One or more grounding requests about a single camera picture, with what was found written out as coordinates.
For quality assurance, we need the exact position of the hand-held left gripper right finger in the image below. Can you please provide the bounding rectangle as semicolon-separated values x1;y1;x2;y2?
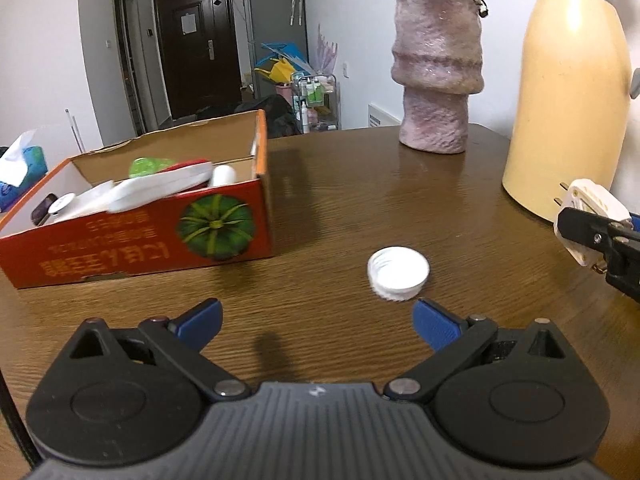
382;297;576;403

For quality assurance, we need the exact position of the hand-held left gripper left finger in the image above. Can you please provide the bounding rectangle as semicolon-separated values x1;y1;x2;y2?
65;297;252;403

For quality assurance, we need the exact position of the white plug adapter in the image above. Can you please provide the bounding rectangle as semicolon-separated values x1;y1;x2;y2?
552;179;632;275

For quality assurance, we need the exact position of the white bottle cap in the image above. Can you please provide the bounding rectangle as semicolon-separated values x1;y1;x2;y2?
367;246;431;302

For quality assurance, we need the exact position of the red cardboard box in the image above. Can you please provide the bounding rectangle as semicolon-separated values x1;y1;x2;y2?
0;109;275;290

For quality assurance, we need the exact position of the red white lint brush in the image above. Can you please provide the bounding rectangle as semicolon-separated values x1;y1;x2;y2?
107;158;217;212

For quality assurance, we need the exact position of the white plastic case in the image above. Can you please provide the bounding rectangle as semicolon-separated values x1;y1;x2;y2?
48;180;121;224

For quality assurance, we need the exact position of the green spray bottle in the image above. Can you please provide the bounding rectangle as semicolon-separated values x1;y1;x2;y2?
128;156;176;179

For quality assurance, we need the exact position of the yellow thermos jug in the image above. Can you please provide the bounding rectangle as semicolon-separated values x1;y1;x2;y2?
501;0;640;223

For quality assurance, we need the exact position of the pink textured vase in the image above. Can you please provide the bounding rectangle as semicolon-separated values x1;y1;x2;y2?
391;0;486;154

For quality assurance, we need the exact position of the black bag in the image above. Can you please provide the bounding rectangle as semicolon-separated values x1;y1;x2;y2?
196;94;302;139

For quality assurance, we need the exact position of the blue tissue pack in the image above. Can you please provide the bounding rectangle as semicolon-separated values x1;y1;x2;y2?
0;129;49;213

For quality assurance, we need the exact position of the trolley with bottles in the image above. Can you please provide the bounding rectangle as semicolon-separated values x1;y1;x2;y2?
291;72;342;133

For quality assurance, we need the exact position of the dark brown entrance door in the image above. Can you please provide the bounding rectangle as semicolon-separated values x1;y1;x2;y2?
152;0;237;120

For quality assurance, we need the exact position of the purple feather decoration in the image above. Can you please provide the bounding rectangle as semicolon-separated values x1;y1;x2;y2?
316;22;340;75

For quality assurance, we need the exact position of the grey refrigerator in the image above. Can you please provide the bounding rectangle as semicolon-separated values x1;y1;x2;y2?
241;0;309;100

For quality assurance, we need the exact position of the side doorway frame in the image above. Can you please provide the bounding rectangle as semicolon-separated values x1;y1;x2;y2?
112;0;148;137

